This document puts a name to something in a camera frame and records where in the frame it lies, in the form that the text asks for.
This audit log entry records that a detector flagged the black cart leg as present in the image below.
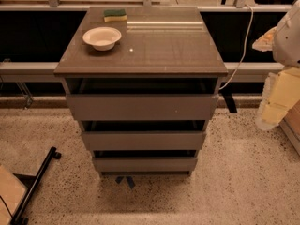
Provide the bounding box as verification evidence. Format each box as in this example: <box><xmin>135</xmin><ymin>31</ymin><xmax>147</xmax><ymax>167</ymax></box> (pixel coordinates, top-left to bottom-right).
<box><xmin>9</xmin><ymin>147</ymin><xmax>61</xmax><ymax>225</ymax></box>

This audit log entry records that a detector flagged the wooden board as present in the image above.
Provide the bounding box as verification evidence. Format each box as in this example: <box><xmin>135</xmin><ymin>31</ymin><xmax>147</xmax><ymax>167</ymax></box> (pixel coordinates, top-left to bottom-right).
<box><xmin>0</xmin><ymin>165</ymin><xmax>27</xmax><ymax>225</ymax></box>

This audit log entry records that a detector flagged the grey drawer cabinet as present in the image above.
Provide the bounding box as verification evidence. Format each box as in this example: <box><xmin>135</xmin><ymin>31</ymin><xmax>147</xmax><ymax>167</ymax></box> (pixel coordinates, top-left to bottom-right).
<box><xmin>53</xmin><ymin>5</ymin><xmax>229</xmax><ymax>178</ymax></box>

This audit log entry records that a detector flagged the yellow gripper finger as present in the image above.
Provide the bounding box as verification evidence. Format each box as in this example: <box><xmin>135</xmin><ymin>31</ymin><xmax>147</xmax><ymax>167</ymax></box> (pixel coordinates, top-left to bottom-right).
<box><xmin>255</xmin><ymin>67</ymin><xmax>300</xmax><ymax>130</ymax></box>
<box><xmin>252</xmin><ymin>27</ymin><xmax>277</xmax><ymax>52</ymax></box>

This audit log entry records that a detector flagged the metal railing frame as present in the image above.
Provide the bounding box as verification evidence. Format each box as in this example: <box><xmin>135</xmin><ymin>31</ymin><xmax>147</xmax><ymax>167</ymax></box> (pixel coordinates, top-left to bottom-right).
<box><xmin>0</xmin><ymin>0</ymin><xmax>300</xmax><ymax>109</ymax></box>

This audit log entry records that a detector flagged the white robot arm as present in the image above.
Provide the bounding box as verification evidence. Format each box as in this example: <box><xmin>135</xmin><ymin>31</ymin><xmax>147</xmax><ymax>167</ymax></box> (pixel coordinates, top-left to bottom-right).
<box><xmin>252</xmin><ymin>0</ymin><xmax>300</xmax><ymax>130</ymax></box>

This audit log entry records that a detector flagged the green yellow sponge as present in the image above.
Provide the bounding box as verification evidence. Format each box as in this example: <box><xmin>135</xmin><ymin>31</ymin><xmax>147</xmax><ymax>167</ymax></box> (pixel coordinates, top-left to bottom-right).
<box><xmin>103</xmin><ymin>9</ymin><xmax>127</xmax><ymax>23</ymax></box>

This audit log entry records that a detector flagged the grey top drawer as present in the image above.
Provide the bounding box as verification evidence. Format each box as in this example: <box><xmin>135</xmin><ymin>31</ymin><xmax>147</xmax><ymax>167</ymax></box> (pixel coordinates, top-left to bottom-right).
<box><xmin>67</xmin><ymin>78</ymin><xmax>218</xmax><ymax>121</ymax></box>

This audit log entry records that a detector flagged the cardboard box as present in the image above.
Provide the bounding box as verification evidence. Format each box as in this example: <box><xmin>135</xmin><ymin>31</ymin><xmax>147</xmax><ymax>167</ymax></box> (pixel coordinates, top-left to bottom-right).
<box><xmin>280</xmin><ymin>101</ymin><xmax>300</xmax><ymax>155</ymax></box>

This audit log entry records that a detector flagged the white bowl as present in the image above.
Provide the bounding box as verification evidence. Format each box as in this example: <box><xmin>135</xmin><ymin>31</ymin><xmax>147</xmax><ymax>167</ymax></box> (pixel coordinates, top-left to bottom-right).
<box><xmin>82</xmin><ymin>27</ymin><xmax>122</xmax><ymax>52</ymax></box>

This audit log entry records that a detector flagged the white cable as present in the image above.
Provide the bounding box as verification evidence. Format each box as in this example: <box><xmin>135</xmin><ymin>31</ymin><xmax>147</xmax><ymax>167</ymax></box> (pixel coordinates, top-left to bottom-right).
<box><xmin>218</xmin><ymin>4</ymin><xmax>255</xmax><ymax>91</ymax></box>

